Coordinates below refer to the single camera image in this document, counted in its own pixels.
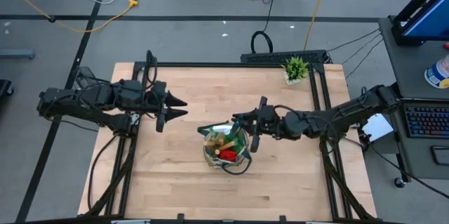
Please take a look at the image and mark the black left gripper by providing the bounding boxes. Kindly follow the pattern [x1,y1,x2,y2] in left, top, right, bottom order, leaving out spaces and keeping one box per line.
[142,80,189,133]

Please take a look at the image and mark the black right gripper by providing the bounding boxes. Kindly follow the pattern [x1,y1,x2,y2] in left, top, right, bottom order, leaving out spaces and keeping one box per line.
[231,95,286,154]

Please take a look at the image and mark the green-handled pruning shears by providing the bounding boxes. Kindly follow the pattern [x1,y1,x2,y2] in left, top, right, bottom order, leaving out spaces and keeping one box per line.
[229,118,245,137]

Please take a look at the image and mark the green plastic spray bottle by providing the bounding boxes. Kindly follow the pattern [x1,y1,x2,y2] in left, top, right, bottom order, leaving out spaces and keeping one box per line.
[229,131,248,153]

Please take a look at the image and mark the red and black gardening glove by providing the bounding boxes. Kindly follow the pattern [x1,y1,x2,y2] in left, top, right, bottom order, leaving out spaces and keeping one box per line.
[219,148,239,164]

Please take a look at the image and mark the cream and green gardening bag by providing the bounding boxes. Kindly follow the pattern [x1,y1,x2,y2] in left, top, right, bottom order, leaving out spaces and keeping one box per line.
[196,121,253,176]

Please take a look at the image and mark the artificial plant in white pot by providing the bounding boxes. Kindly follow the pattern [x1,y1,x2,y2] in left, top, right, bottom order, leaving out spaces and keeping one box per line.
[281,55,311,86]

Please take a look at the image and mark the black perforated metal box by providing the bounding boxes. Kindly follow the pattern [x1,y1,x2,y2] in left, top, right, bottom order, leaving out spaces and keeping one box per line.
[240,49,330,65]

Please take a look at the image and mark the white paper sheet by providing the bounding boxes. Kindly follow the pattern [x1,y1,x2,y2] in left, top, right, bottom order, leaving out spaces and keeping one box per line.
[361,113,396,143]

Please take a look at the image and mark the grey metal bar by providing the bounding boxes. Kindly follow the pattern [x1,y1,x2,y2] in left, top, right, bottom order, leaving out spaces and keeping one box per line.
[0,48,35,60]

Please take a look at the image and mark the grey desk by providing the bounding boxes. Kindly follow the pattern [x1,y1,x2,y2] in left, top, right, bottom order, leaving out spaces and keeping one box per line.
[377,16,449,180]

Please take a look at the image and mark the black floor object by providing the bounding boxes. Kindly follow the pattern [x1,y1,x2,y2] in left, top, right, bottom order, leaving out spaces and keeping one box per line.
[0,79,15,98]

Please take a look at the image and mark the black computer keyboard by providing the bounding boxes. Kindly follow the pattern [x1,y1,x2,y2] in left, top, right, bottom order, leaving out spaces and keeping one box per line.
[403,104,449,140]

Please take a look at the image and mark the white wipes canister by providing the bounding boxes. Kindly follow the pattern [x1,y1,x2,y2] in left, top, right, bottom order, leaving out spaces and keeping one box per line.
[423,54,449,90]

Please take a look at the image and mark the black computer monitor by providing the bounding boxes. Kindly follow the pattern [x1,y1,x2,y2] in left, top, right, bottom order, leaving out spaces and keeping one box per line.
[391,0,449,46]

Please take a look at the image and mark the black aluminium table frame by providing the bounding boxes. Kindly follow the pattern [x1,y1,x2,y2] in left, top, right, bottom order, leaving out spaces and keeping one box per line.
[79,60,378,224]

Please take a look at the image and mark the black looped cable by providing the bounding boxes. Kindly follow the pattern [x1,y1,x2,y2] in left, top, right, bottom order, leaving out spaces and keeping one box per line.
[250,0,282,55]

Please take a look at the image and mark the yellow extension cable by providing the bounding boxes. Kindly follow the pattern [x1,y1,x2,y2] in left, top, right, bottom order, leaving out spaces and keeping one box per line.
[0,0,140,34]

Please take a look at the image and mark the yellow hanging cable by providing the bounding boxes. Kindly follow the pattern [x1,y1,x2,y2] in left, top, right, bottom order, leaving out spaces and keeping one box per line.
[303,0,333,51]

